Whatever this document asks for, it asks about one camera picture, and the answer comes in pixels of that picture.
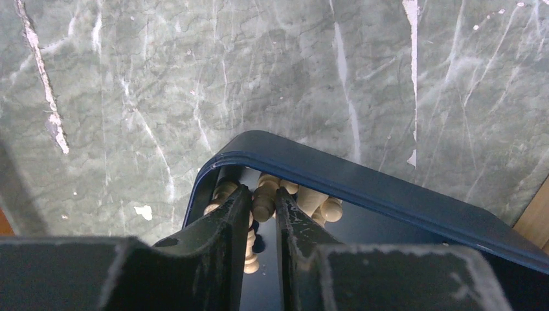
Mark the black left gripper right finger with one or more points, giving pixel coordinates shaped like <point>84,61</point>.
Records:
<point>320,273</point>

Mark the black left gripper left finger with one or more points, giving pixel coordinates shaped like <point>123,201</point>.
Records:
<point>198,268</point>

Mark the wooden chessboard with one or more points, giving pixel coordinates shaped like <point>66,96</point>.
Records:
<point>533,223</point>

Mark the dark blue tray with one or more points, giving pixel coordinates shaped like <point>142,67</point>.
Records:
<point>381,209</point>

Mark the pile of light chess pieces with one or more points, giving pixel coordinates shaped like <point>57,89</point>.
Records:
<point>320,207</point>

